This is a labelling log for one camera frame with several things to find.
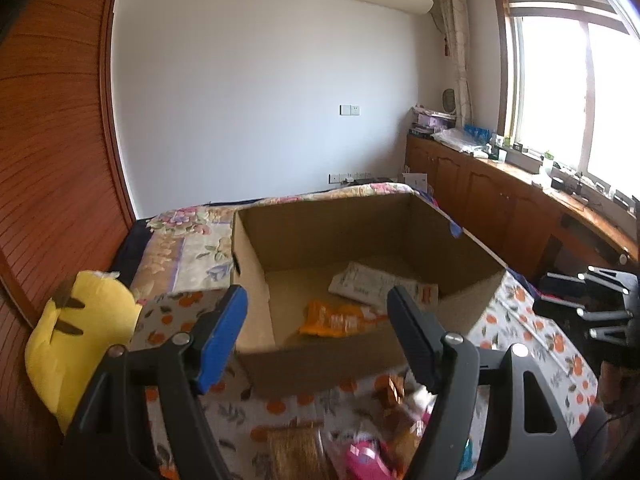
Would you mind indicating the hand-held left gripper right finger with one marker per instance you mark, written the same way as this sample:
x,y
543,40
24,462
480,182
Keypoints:
x,y
412,332

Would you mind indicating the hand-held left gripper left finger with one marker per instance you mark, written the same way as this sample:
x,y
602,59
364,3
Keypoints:
x,y
220,342

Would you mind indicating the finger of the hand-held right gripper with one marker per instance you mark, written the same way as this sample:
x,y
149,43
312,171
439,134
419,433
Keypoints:
x,y
607,277
600,314

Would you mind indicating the white snack packet orange label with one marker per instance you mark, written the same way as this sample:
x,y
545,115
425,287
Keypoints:
x,y
360,282

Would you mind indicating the orange and white snack packet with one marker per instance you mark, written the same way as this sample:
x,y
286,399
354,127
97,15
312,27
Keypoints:
x,y
325,320

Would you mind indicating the teal snack packet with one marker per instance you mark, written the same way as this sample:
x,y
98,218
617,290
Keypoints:
x,y
466,452

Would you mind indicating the pink snack packet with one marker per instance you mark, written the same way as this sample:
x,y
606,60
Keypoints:
x,y
367,460

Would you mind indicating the large cardboard box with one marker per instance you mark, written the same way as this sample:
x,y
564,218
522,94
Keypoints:
x,y
320,230

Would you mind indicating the small brown snack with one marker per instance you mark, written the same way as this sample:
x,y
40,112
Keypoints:
x,y
391,390

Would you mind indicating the orange fruit print cloth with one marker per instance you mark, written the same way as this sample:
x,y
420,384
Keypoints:
x,y
530,330

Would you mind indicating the black device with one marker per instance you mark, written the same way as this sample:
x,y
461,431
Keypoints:
x,y
567,183

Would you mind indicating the fruit pattern tablecloth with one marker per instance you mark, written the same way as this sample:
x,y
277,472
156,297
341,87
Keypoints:
x,y
127,252

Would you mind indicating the brown snack packet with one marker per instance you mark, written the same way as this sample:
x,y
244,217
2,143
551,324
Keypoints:
x,y
295,452

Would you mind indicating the yellow plush toy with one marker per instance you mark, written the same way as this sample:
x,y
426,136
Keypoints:
x,y
75,340

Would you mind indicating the white paper bag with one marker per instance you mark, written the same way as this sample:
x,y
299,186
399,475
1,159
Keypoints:
x,y
415,182

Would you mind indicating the long wooden cabinet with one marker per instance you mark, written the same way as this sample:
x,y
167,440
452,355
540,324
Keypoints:
x,y
480,195

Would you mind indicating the blue packets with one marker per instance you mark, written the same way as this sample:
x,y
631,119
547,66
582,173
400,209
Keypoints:
x,y
477,131

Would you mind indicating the wooden framed window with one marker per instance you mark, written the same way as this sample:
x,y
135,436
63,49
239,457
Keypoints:
x,y
550,90

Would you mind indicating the white plastic bag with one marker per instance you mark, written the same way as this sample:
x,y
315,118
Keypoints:
x,y
460,141

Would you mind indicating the stack of boxes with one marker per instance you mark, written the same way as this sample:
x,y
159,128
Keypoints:
x,y
425,122

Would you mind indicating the small round mirror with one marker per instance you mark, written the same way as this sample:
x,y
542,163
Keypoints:
x,y
449,101

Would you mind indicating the slatted wooden wardrobe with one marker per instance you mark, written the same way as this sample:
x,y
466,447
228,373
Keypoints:
x,y
50,160

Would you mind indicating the cream checked curtain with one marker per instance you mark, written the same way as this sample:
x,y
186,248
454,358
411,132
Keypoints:
x,y
457,35

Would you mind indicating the red hanging tassel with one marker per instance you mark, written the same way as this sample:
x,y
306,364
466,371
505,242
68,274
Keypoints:
x,y
443,44

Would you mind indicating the white wall socket strip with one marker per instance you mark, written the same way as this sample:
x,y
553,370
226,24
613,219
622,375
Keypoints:
x,y
340,178

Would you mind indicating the white wall switch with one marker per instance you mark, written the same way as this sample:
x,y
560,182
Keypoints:
x,y
349,109

